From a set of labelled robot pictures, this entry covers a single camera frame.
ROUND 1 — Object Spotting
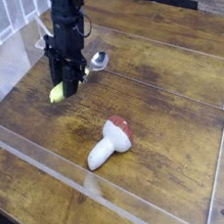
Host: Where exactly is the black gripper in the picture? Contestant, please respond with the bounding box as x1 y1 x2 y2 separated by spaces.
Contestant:
44 16 87 98

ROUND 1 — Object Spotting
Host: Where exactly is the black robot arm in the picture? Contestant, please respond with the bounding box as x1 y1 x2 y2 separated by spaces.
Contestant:
43 0 90 103

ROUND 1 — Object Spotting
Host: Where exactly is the white red toy mushroom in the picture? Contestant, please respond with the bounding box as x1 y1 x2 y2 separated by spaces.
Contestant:
87 114 133 170

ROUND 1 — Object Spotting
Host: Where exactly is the clear acrylic triangle bracket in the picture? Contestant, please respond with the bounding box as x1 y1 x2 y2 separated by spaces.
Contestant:
34 17 52 50

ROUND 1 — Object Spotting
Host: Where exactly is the black cable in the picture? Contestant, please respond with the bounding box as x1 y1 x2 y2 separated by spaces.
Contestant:
72 7 95 39

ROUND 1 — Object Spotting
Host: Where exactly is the clear acrylic enclosure wall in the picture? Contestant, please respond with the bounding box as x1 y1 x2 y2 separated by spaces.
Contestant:
0 0 224 224

